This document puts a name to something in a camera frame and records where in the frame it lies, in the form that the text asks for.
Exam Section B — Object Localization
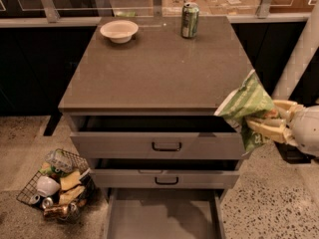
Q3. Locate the grey drawer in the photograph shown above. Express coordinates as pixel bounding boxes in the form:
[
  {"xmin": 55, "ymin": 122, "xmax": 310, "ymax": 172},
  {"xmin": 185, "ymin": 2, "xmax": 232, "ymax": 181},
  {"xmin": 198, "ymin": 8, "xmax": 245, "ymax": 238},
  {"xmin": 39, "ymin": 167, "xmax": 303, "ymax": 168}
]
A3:
[
  {"xmin": 103, "ymin": 189, "xmax": 226, "ymax": 239},
  {"xmin": 70, "ymin": 116, "xmax": 247, "ymax": 160},
  {"xmin": 92, "ymin": 159, "xmax": 239, "ymax": 189}
]

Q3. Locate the white bowl on counter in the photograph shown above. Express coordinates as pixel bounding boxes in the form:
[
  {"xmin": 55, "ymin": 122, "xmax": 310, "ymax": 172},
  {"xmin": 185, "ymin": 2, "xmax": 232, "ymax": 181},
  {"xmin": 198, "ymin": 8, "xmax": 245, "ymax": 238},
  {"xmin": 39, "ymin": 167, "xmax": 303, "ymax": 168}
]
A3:
[{"xmin": 100, "ymin": 20, "xmax": 139, "ymax": 44}]

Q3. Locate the top grey drawer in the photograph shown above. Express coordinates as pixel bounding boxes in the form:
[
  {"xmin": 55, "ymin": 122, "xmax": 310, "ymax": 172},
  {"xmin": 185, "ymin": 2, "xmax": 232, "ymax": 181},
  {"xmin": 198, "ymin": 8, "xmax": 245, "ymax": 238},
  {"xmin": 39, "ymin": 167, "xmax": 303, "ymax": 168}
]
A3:
[{"xmin": 70, "ymin": 116, "xmax": 247, "ymax": 160}]

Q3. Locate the middle grey drawer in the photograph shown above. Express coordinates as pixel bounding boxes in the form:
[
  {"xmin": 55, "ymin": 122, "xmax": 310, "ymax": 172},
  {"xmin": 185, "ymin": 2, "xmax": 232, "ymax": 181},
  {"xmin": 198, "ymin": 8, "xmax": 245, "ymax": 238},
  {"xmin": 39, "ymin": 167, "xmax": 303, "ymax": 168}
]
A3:
[{"xmin": 92, "ymin": 159, "xmax": 239, "ymax": 189}]

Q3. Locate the grey drawer cabinet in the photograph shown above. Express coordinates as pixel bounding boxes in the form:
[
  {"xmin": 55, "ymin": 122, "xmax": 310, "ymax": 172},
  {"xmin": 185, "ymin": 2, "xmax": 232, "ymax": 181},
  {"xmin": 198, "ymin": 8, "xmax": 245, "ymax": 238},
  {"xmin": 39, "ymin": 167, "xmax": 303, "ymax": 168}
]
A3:
[{"xmin": 58, "ymin": 15, "xmax": 255, "ymax": 239}]

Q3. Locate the black wire basket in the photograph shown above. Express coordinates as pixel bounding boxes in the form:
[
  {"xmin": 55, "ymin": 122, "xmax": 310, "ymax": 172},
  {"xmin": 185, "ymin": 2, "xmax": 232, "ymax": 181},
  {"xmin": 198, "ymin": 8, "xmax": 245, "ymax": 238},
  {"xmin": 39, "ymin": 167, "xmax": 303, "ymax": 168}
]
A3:
[{"xmin": 17, "ymin": 148, "xmax": 95, "ymax": 222}]

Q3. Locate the brown chip bag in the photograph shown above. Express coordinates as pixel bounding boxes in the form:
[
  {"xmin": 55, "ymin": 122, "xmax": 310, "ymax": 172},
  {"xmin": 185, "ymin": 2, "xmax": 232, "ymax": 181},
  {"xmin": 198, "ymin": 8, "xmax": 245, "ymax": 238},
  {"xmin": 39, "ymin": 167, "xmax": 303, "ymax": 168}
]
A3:
[{"xmin": 44, "ymin": 205, "xmax": 70, "ymax": 219}]

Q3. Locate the clear plastic bottle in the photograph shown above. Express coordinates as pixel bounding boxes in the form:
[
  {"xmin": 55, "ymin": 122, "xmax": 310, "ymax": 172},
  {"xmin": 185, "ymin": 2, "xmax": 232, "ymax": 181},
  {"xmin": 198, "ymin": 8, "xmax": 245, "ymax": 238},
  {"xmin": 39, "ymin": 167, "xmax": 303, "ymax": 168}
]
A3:
[{"xmin": 45, "ymin": 149, "xmax": 73, "ymax": 173}]

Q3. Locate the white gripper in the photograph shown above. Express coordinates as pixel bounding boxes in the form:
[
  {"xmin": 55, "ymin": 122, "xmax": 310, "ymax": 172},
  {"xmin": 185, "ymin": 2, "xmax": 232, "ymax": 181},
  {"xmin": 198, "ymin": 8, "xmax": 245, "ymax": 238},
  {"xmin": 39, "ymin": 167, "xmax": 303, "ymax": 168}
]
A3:
[{"xmin": 246, "ymin": 100, "xmax": 319, "ymax": 157}]

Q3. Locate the silver can in basket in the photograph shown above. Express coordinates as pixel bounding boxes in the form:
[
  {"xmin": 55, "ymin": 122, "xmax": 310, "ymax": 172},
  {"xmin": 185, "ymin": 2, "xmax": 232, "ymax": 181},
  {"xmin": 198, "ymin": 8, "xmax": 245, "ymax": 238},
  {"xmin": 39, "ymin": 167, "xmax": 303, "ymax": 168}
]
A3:
[{"xmin": 41, "ymin": 197, "xmax": 54, "ymax": 209}]

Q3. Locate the green soda can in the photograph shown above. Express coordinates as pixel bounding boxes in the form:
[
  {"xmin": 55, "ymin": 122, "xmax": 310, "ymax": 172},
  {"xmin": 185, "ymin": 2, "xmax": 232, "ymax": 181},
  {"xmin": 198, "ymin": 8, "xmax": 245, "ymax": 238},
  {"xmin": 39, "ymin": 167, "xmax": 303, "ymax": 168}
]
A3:
[{"xmin": 180, "ymin": 2, "xmax": 199, "ymax": 38}]

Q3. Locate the green jalapeno chip bag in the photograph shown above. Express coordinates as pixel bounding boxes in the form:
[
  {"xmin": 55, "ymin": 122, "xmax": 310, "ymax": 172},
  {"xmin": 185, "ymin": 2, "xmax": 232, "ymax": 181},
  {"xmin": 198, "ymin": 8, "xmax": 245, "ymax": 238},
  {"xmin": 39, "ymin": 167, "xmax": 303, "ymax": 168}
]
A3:
[{"xmin": 214, "ymin": 70, "xmax": 279, "ymax": 152}]

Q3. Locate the white bowl in basket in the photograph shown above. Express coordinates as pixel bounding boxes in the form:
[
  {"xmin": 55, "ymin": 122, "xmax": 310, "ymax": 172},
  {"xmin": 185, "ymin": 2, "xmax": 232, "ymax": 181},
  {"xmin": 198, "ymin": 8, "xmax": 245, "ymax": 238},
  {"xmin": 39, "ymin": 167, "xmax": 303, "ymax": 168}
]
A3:
[{"xmin": 36, "ymin": 176, "xmax": 60, "ymax": 197}]

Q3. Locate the bottom grey drawer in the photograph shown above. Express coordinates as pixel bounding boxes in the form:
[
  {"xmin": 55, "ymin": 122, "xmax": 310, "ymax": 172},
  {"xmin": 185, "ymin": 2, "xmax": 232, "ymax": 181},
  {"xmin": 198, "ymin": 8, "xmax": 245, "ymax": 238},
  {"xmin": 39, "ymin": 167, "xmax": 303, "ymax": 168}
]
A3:
[{"xmin": 103, "ymin": 189, "xmax": 226, "ymax": 239}]

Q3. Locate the yellow sponge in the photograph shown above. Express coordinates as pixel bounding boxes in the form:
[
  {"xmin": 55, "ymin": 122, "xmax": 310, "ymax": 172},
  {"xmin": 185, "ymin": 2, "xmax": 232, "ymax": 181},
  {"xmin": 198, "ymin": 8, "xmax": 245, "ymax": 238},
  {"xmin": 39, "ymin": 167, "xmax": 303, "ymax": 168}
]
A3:
[{"xmin": 60, "ymin": 170, "xmax": 81, "ymax": 191}]

